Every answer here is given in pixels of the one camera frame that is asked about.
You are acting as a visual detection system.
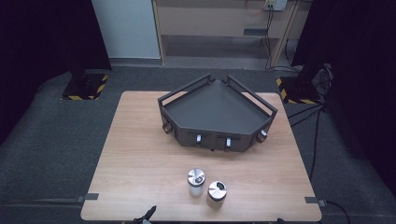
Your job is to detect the long black floor cable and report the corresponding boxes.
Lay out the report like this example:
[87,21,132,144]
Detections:
[287,104,329,182]

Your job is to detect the grey table edge clip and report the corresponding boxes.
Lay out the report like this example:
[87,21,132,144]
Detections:
[304,196,328,207]
[76,192,100,203]

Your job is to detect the grey label on shelf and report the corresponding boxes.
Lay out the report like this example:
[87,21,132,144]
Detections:
[243,28,269,36]

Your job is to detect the short black floor cable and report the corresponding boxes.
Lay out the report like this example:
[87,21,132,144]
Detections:
[325,200,352,224]

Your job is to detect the white power strip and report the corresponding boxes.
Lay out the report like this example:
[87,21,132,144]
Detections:
[264,0,289,12]

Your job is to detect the glass jar with white powder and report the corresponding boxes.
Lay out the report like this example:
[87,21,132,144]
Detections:
[187,168,206,198]

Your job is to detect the black curtain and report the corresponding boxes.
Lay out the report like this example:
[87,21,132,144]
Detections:
[291,0,396,198]
[0,0,112,146]

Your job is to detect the glass jar with dark contents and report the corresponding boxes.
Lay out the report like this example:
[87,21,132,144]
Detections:
[205,180,228,210]

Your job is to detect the dark metal corner shelf rack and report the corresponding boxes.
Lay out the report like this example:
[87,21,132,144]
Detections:
[157,73,278,153]

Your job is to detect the tangled cable bundle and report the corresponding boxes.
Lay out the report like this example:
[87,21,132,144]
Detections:
[312,63,334,94]

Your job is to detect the black hanging power cables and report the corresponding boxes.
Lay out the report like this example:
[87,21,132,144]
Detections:
[263,6,302,73]

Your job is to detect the white panel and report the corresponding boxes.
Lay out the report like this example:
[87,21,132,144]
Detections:
[91,0,162,60]

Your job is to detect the wooden shelf frame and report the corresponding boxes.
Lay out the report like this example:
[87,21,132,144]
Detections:
[151,0,301,68]

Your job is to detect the black stand base striped edge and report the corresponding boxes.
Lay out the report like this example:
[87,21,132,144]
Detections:
[61,72,110,102]
[276,76,322,105]

